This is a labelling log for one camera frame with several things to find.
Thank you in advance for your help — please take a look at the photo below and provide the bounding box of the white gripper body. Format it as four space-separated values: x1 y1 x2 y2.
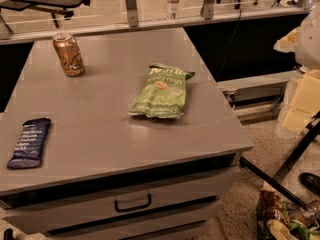
276 70 320 138

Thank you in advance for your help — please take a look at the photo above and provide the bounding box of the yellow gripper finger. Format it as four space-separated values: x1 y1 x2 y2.
274 28 297 53

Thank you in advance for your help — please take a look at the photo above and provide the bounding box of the green jalapeno chip bag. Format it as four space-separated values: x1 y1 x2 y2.
129 63 195 119

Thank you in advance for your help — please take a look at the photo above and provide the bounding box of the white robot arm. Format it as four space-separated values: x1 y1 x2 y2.
274 5 320 136

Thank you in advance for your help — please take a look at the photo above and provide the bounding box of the colourful snack bag pile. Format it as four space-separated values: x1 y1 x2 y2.
256 182 320 240

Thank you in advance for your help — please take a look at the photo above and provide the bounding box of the black shoe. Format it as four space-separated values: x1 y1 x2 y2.
299 173 320 196

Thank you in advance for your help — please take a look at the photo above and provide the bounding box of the black metal stand leg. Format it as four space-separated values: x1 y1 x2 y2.
240 112 320 206

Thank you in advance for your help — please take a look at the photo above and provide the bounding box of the clear plastic water bottle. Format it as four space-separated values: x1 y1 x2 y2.
167 0 180 20

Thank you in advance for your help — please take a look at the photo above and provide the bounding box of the grey drawer cabinet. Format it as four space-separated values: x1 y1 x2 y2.
0 28 252 240

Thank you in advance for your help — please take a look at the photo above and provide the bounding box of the gold soda can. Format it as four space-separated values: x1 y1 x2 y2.
53 32 85 77

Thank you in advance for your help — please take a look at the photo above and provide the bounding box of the dark blue snack bar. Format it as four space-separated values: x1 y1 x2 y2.
7 118 51 170

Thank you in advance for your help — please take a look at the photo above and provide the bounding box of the grey metal rail frame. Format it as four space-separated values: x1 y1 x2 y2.
0 0 319 44

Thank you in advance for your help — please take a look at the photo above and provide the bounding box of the black drawer handle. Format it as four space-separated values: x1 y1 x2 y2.
114 194 152 213

